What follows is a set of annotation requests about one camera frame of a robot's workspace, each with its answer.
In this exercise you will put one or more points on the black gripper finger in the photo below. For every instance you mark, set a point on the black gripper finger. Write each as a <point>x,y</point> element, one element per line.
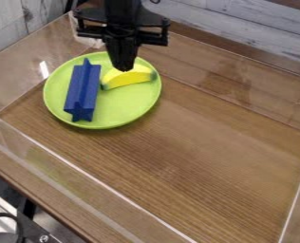
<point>113,49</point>
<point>130,53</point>

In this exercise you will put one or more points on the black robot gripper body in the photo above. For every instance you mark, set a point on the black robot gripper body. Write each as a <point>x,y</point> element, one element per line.
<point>120,19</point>

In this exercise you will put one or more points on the yellow toy banana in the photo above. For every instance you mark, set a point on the yellow toy banana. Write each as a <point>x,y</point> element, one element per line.
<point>115,78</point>

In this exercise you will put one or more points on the green round plate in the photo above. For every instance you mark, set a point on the green round plate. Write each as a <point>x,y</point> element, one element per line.
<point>119,105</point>

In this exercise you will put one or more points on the blue plastic block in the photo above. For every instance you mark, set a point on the blue plastic block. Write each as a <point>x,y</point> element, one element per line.
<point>80,98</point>

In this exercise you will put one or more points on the black metal stand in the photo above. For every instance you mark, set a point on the black metal stand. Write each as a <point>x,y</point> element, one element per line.
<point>33,233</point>

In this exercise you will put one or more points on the clear acrylic front wall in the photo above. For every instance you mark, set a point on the clear acrylic front wall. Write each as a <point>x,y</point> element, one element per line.
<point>97,213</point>

